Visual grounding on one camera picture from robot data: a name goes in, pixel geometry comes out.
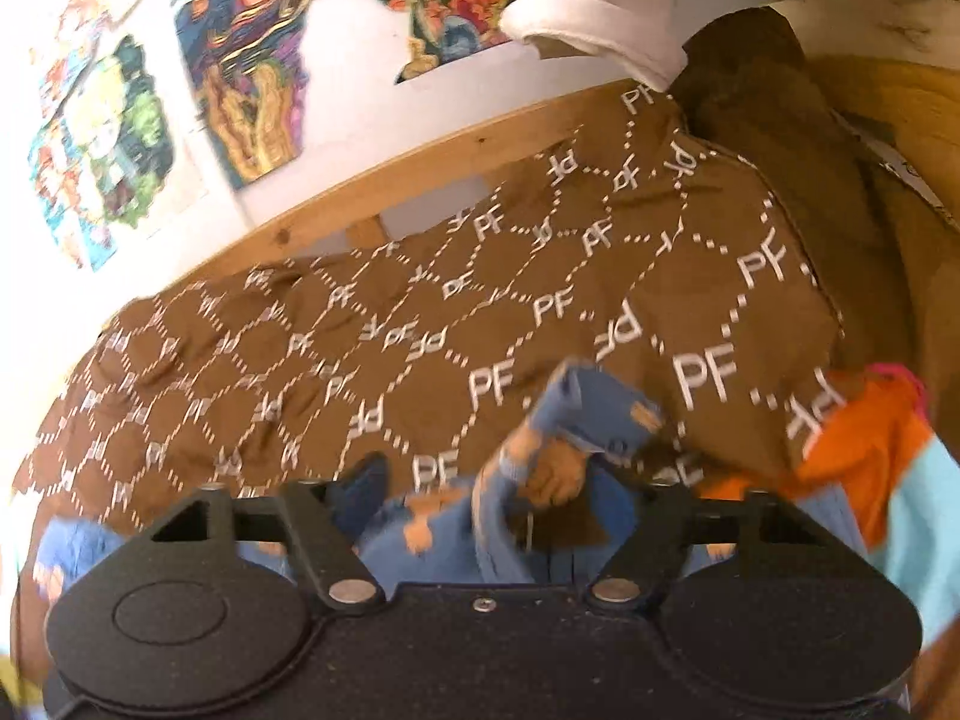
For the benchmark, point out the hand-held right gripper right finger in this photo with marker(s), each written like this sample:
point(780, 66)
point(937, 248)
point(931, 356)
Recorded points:
point(651, 519)

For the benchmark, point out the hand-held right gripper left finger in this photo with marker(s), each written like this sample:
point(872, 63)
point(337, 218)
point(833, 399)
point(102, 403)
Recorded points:
point(366, 481)

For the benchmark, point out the blue pants with orange print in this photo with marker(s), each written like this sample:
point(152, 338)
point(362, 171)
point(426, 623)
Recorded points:
point(577, 420)

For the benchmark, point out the brown printed blanket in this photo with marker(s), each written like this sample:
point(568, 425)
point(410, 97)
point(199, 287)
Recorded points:
point(420, 330)

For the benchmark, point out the orange and light blue cloth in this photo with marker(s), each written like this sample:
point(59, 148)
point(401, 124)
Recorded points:
point(870, 457)

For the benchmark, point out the wooden bed headboard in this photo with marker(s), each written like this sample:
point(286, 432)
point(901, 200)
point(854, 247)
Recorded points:
point(420, 165)

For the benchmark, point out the dark brown cloth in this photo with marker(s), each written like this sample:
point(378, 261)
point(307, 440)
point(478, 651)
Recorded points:
point(795, 142)

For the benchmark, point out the wooden panel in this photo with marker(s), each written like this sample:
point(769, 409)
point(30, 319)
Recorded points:
point(900, 112)

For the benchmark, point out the white hanging garment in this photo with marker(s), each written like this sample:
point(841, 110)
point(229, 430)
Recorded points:
point(592, 7)

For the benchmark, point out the swirly colourful wall poster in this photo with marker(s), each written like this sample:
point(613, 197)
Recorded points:
point(247, 67)

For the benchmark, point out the blue cartoon wall poster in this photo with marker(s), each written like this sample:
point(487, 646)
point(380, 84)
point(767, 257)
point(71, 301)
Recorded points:
point(64, 165)

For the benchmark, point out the mushroom drawing wall poster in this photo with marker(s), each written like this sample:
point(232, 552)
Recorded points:
point(450, 7)

